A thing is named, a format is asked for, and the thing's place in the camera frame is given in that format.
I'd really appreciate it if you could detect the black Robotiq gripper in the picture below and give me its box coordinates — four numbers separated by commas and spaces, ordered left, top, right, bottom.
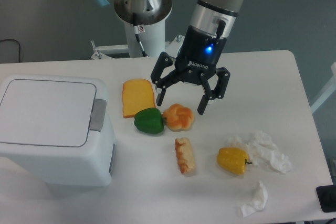
150, 26, 230, 115

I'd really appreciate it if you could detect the white push-button trash can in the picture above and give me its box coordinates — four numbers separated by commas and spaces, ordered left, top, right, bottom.
1, 74, 116, 187

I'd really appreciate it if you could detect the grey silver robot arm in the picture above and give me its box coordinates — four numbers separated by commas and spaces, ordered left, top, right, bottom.
100, 0, 244, 114

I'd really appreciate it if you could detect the round braided bread bun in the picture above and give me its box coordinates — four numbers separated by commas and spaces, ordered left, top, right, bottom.
162, 103, 195, 131

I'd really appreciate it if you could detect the orange toast bread slice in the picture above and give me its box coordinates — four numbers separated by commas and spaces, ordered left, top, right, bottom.
122, 79, 155, 118

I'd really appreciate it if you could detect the green bell pepper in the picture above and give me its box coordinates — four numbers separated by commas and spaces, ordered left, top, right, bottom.
134, 108, 164, 134

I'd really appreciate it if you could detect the long twisted bread stick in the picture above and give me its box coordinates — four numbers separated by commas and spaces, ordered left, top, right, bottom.
175, 137, 196, 174

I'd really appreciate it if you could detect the yellow bell pepper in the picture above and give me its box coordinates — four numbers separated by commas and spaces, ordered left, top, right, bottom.
217, 147, 252, 175

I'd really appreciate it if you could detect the large crumpled white tissue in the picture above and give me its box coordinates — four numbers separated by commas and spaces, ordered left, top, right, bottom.
225, 130, 292, 174

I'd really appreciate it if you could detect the small crumpled white tissue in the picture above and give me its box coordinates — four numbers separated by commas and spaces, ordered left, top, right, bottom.
240, 180, 268, 217

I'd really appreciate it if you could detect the black device at table edge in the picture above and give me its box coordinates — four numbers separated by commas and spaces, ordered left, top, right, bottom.
316, 185, 336, 212

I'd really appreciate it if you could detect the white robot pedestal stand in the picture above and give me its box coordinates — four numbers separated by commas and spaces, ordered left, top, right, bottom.
91, 20, 184, 59

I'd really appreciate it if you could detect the white frame at right edge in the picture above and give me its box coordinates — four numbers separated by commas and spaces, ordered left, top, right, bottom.
310, 62, 335, 114

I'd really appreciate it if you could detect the black floor cable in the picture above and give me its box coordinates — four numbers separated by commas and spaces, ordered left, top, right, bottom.
0, 39, 22, 63

